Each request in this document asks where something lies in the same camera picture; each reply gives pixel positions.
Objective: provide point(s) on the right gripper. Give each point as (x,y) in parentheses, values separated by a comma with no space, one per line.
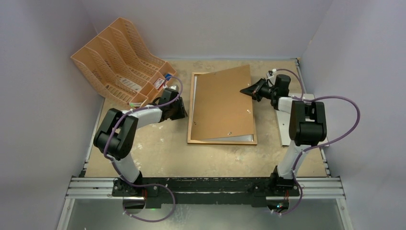
(259,89)

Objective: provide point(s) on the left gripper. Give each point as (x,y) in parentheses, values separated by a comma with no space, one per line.
(182,113)

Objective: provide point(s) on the brown wooden picture frame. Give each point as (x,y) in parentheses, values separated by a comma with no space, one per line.
(203,141)

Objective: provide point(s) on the brown backing board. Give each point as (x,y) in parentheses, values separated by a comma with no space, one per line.
(219,112)

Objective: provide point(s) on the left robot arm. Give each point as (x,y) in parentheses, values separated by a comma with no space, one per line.
(115,136)

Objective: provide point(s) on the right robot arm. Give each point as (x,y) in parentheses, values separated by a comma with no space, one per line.
(307,125)

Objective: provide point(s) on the red white small box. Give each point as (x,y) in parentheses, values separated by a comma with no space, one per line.
(159,83)

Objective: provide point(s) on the blue small box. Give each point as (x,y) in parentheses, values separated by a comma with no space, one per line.
(168,77)

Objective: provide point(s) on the white panel sheet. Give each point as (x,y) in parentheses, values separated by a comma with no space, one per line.
(283,120)

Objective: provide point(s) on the green white small item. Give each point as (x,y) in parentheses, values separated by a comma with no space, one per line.
(134,105)

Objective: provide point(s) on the orange plastic file organizer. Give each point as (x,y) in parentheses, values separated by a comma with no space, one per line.
(120,67)

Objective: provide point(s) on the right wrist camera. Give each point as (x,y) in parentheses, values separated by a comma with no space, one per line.
(271,75)

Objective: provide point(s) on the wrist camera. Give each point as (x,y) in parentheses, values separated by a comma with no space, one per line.
(173,87)
(271,75)

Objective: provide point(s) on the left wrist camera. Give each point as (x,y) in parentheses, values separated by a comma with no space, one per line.
(173,87)

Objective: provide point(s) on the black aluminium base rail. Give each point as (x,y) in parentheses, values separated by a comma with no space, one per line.
(253,191)

